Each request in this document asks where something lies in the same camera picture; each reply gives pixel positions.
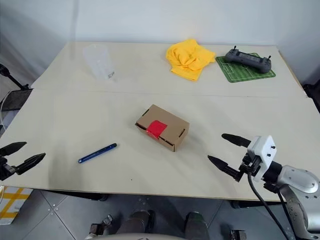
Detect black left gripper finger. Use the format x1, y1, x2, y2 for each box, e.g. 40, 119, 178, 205
15, 152, 47, 176
0, 141, 28, 157

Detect black tripod stand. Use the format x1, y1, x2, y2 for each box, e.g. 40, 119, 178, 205
0, 63, 30, 91

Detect dark mesh panel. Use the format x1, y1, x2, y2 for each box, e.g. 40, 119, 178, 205
1, 88, 34, 112

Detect clear plastic bag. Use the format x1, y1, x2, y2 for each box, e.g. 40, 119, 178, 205
82, 44, 119, 83

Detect green football field mat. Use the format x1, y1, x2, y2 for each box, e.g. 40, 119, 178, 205
215, 52, 277, 84

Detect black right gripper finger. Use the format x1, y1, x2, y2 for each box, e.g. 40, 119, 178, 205
207, 154, 245, 183
221, 133, 252, 149

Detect dark rounded shape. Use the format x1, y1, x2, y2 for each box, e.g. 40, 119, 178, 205
121, 209, 156, 237
184, 211, 210, 240

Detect red plastic packet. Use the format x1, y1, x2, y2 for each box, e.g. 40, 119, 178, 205
145, 119, 168, 140

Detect grey remote controller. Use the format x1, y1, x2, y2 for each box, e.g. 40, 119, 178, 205
223, 45, 274, 74

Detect yellow cloth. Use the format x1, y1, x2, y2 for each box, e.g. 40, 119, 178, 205
165, 37, 217, 83

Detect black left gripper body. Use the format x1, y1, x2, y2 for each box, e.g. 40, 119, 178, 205
0, 156, 17, 182

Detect brown cardboard box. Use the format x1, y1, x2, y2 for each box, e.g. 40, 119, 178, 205
134, 103, 191, 153

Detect black equipment beside table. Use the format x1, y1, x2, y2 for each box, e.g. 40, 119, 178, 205
302, 83, 320, 114

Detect white cable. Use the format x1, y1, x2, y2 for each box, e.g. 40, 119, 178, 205
0, 91, 11, 132

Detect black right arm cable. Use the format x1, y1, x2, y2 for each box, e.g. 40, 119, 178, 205
246, 172, 291, 240

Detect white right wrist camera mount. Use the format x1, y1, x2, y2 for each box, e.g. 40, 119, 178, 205
246, 135, 277, 182

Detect small dark metal block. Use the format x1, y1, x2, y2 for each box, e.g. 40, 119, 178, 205
89, 214, 114, 239

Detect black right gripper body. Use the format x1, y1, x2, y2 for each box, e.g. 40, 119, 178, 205
238, 150, 266, 178

